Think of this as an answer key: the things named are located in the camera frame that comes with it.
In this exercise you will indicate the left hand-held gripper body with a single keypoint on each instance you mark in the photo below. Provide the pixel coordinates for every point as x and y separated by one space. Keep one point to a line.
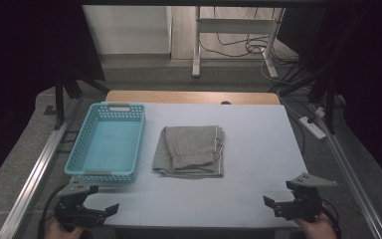
69 207

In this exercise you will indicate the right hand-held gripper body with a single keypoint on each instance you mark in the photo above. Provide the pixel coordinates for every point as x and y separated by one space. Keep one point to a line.
300 207

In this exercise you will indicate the blue plastic basket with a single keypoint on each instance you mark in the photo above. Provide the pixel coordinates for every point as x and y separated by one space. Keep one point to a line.
107 146

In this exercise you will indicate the gray pants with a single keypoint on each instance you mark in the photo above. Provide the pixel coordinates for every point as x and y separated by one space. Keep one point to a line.
189 151

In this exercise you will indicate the person's right hand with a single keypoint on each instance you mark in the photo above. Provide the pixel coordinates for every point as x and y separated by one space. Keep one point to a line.
315 229

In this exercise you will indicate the person's left hand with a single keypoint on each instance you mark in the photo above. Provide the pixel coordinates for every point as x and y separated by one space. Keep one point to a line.
58 231

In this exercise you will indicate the pale blue table mat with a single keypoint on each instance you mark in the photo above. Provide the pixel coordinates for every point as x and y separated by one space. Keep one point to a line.
255 142

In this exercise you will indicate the white power strip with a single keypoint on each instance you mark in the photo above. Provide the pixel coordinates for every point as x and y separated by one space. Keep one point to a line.
312 127

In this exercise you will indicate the black metal stand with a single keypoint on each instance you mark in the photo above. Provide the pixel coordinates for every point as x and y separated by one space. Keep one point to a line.
329 99
59 99

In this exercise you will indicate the wooden table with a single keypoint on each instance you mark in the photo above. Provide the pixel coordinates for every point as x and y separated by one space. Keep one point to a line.
179 97

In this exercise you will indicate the black curtain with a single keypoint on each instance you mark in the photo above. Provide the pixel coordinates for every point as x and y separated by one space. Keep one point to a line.
371 66
20 66

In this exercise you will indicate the white cabinet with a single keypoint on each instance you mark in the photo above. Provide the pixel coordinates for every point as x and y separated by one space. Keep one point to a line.
126 30

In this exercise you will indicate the aluminium rail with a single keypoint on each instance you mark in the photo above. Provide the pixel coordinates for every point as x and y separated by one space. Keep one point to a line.
33 179
351 179

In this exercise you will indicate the white desk frame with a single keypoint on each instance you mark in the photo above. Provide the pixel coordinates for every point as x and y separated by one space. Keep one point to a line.
235 25

